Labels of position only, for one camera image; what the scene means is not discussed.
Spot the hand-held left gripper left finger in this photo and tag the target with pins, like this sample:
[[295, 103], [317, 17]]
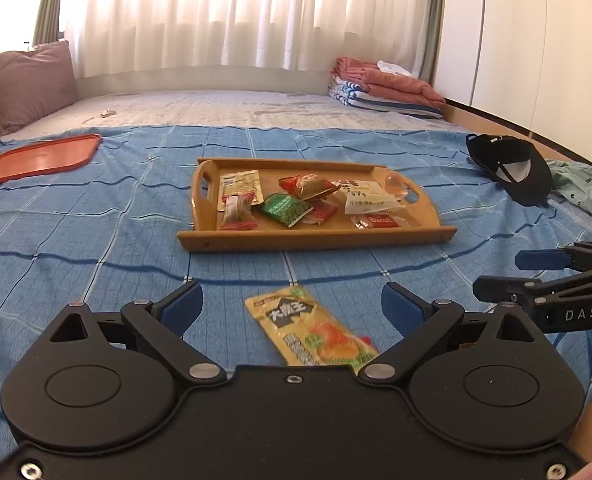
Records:
[[183, 306]]

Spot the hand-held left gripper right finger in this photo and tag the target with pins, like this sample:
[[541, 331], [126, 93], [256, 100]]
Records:
[[401, 306]]

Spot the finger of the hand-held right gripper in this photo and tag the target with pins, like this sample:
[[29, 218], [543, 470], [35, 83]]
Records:
[[501, 290], [538, 259]]

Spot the red biscuit packet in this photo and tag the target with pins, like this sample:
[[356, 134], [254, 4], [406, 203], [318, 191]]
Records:
[[378, 221]]

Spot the wooden tray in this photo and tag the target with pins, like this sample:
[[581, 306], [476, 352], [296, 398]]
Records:
[[326, 242]]

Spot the yellow orange snack packet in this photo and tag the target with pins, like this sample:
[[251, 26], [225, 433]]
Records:
[[296, 325]]

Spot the pink white candy packet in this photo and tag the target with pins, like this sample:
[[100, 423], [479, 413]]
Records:
[[235, 212]]

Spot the red white snack packet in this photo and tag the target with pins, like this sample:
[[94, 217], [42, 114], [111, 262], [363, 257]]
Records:
[[322, 212]]

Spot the clear jelly cup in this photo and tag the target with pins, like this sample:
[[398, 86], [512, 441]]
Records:
[[397, 182]]

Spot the yellow brown snack packet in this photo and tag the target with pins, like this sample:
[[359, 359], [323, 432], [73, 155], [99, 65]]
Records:
[[241, 182]]

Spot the green snack packet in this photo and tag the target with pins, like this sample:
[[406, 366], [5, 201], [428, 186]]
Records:
[[283, 209]]

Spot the red gold snack packet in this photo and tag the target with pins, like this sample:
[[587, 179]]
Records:
[[308, 186]]

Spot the black cap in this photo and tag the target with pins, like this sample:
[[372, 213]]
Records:
[[531, 180]]

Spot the green shirt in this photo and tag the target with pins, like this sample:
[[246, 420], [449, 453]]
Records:
[[586, 185]]

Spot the blue plaid bed sheet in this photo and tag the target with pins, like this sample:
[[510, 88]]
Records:
[[100, 235]]

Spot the white wardrobe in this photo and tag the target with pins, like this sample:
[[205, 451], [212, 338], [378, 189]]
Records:
[[526, 60]]

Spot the white quilted bed cover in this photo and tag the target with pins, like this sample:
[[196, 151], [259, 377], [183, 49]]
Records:
[[225, 110]]

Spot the small metallic object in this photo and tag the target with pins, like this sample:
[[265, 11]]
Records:
[[108, 113]]

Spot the orange plastic tray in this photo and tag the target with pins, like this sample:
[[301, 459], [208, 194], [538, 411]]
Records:
[[35, 160]]

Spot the folded blue striped blanket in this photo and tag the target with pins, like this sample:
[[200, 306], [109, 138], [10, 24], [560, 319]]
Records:
[[356, 97]]

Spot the folded salmon blanket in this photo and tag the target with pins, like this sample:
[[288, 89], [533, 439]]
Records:
[[396, 85]]

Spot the beige bed headboard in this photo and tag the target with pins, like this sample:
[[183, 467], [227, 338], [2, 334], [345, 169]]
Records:
[[200, 77]]

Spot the white cloth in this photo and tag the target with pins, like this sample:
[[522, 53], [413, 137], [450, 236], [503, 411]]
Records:
[[393, 67]]

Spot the grey drape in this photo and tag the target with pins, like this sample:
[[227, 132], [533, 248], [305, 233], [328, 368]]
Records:
[[48, 0], [432, 20]]

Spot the purple pillow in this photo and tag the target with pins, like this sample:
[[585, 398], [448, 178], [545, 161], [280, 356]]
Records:
[[25, 85]]

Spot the white sheer curtain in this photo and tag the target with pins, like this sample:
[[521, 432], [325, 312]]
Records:
[[251, 10]]

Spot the brown wooden bed frame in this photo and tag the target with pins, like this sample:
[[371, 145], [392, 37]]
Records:
[[516, 127]]

